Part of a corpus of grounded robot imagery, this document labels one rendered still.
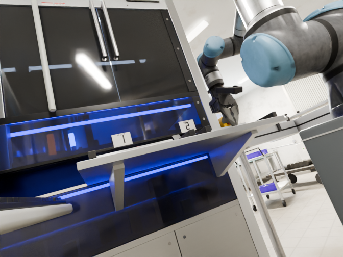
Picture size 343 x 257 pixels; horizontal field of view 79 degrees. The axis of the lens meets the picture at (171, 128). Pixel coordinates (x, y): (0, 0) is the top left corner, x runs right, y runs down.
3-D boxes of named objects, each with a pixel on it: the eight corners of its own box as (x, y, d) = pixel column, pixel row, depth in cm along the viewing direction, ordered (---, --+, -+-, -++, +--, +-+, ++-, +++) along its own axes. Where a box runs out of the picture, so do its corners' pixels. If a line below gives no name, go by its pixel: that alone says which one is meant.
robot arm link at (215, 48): (229, 29, 81) (222, 48, 91) (201, 36, 80) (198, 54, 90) (237, 46, 79) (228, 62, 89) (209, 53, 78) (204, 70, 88)
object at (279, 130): (220, 154, 120) (211, 128, 123) (207, 159, 133) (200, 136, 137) (300, 131, 146) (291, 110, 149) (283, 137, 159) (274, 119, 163)
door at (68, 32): (6, 118, 85) (-6, 6, 100) (120, 102, 103) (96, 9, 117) (5, 118, 85) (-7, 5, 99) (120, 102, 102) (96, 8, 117)
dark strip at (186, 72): (201, 127, 112) (160, 10, 131) (209, 125, 114) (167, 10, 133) (202, 126, 111) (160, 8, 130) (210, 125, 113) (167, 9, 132)
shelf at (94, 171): (88, 187, 92) (87, 182, 92) (218, 151, 118) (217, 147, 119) (77, 170, 49) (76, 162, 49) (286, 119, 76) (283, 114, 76)
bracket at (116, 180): (115, 211, 85) (108, 179, 88) (122, 208, 86) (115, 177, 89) (124, 213, 54) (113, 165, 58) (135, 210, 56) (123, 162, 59)
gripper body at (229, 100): (226, 112, 94) (217, 89, 97) (237, 103, 86) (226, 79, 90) (212, 115, 91) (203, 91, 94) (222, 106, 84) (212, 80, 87)
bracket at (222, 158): (217, 177, 104) (207, 152, 107) (221, 175, 105) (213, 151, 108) (265, 165, 73) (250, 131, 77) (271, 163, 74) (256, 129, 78)
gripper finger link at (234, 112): (235, 130, 90) (227, 110, 92) (243, 125, 85) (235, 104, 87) (229, 131, 89) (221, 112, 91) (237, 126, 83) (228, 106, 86)
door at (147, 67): (121, 102, 103) (96, 9, 118) (196, 92, 119) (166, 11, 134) (121, 102, 103) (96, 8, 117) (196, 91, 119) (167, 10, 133)
